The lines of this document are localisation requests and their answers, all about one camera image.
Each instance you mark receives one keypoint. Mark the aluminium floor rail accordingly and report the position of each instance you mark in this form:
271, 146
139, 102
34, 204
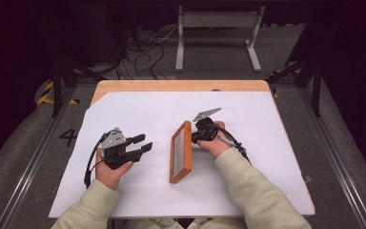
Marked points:
340, 165
28, 171

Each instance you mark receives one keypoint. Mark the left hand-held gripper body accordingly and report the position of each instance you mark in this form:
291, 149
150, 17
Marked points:
116, 148

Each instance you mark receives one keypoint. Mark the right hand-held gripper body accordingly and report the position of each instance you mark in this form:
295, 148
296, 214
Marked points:
205, 129

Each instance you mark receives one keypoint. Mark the white metal stand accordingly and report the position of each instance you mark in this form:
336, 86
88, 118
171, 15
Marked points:
219, 19

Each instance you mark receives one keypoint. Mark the wooden picture frame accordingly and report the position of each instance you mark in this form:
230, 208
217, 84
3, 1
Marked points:
187, 149

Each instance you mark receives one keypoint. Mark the person's right hand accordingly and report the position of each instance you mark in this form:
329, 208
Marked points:
214, 146

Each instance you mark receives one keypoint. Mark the person's left hand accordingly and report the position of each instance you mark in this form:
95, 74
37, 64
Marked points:
108, 175

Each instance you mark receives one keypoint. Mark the black metal stand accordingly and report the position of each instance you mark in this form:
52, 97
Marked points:
56, 82
316, 86

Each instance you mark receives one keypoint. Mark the white paper sheet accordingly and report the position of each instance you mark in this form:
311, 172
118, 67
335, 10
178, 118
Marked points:
146, 108

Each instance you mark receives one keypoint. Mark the yellow black striped tape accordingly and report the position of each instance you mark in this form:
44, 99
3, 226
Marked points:
46, 95

